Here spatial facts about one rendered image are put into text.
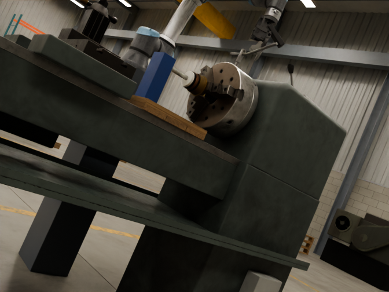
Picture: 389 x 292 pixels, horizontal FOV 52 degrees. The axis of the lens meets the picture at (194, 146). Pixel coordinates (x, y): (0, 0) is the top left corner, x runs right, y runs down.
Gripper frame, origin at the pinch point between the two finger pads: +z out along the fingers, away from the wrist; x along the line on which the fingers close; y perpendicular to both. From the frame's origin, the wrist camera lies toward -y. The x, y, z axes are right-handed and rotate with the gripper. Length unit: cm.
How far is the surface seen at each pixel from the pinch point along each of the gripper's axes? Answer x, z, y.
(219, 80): 17.0, 21.1, 12.8
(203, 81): 25.2, 25.9, 19.1
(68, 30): 50, 35, 68
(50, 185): 78, 80, 45
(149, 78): 36, 36, 38
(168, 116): 48, 47, 25
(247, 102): 25.2, 26.2, -1.1
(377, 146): -887, -197, -506
